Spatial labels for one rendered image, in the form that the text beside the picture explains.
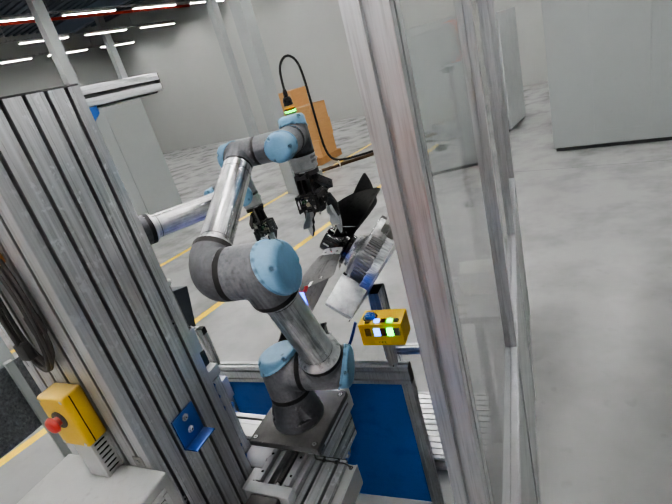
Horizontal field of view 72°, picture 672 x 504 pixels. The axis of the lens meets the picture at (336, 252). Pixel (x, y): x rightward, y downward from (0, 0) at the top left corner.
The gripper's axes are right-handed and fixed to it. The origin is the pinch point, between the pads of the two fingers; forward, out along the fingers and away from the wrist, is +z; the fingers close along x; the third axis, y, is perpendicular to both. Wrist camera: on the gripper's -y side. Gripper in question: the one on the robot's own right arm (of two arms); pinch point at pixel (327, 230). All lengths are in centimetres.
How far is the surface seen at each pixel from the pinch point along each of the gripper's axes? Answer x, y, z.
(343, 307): -21, -39, 51
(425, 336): 46, 80, -17
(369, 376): -6, -12, 66
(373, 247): -7, -55, 32
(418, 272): 47, 80, -25
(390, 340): 7.4, -9.4, 47.6
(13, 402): -202, 4, 72
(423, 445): 9, -12, 101
